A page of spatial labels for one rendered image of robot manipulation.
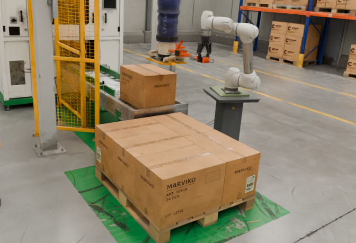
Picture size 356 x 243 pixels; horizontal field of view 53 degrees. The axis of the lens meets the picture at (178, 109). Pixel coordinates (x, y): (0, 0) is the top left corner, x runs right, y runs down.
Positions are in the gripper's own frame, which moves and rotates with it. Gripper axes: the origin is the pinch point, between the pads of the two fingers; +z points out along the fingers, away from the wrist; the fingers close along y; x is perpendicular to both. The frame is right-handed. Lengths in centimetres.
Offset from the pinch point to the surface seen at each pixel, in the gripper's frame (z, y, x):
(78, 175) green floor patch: 124, 95, -65
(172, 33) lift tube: -17, 2, -49
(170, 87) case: 45, -14, -69
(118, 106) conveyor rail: 69, 35, -98
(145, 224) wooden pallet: 122, 77, 40
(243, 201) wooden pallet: 114, -6, 64
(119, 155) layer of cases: 80, 80, -2
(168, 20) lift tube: -29, 7, -51
